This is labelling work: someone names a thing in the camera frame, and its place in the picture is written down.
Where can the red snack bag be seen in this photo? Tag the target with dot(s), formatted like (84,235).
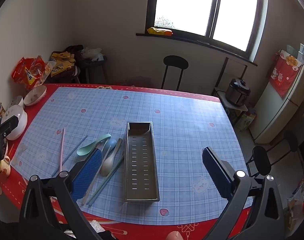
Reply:
(29,72)

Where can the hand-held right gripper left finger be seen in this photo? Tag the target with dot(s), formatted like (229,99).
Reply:
(88,175)

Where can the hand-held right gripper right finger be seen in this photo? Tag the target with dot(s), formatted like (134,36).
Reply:
(217,172)

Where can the black round stool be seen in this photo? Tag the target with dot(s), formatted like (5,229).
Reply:
(175,62)

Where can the yellow cloth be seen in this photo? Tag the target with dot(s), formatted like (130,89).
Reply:
(63,60)

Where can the green spoon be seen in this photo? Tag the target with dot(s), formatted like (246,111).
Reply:
(83,151)

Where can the white lidded pot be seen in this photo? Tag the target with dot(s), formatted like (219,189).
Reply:
(15,120)

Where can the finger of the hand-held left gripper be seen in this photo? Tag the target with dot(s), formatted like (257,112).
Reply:
(9,125)

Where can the dark framed window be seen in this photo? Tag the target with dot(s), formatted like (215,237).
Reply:
(214,12)

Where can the blue spoon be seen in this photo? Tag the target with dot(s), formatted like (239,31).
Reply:
(112,143)

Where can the red printed cloth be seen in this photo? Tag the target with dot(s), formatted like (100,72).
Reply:
(284,72)

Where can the yellow printed mug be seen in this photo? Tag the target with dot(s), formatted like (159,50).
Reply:
(1,167)

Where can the beige spoon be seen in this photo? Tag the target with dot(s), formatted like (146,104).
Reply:
(108,167)

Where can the blue plaid table mat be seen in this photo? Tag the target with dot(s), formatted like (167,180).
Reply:
(179,120)

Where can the ceramic bowl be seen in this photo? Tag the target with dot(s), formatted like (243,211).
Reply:
(34,95)

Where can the cream refrigerator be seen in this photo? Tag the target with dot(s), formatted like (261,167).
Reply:
(279,115)

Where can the perforated metal utensil tray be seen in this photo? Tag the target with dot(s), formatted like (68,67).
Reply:
(142,165)

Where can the blue chopstick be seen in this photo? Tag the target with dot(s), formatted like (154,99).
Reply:
(102,189)
(72,153)

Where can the person's right hand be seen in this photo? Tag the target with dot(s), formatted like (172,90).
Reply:
(175,236)

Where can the colourful bag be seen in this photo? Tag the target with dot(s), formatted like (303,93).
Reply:
(247,121)

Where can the black round-seat chair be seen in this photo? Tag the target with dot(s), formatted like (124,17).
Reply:
(261,158)

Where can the clear yellow snack bag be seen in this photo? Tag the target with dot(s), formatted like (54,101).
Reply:
(48,68)

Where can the white patterned cup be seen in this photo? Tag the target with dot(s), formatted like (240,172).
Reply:
(16,101)

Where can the person's dark clothing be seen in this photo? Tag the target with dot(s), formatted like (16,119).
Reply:
(1,227)

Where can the clear containers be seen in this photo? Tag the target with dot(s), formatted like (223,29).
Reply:
(301,52)

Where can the dark cluttered stool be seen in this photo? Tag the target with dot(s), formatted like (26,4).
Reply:
(95,65)

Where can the metal folding rack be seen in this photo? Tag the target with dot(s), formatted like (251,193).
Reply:
(225,66)

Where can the yellow packet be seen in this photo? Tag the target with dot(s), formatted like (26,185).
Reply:
(159,31)

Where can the white plastic bag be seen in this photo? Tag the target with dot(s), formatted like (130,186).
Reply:
(92,53)

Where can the black rice cooker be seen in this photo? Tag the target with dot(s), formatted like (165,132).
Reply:
(238,92)

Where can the cardboard and plastic clutter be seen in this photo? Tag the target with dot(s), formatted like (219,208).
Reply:
(299,200)

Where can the pink chopstick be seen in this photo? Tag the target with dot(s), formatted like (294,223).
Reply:
(62,147)

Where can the green chopstick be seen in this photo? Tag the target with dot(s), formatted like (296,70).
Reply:
(109,176)

